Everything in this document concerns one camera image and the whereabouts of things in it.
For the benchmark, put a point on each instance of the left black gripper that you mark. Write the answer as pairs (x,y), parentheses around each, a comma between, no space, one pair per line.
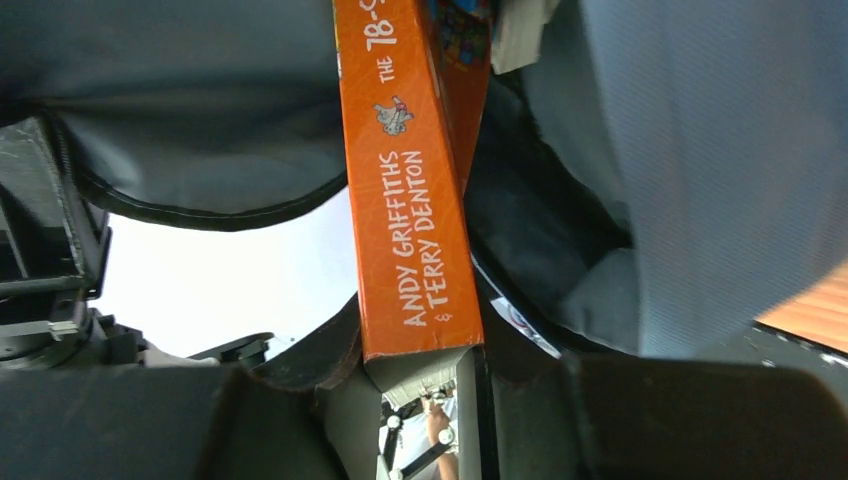
(54,253)

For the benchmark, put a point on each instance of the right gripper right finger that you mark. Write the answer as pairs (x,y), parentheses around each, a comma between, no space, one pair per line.
(760,405)

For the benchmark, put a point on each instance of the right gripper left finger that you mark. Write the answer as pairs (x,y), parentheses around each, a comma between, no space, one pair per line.
(309,413)

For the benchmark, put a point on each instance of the orange treehouse book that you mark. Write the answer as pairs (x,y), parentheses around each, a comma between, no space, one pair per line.
(411,123)

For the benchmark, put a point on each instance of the blue-grey backpack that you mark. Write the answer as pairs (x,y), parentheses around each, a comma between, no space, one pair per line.
(664,173)

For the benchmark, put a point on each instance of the dark blue treehouse book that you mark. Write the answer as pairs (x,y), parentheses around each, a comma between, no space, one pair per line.
(518,31)

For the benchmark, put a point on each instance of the light blue treehouse book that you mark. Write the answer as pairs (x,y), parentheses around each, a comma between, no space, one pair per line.
(463,31)

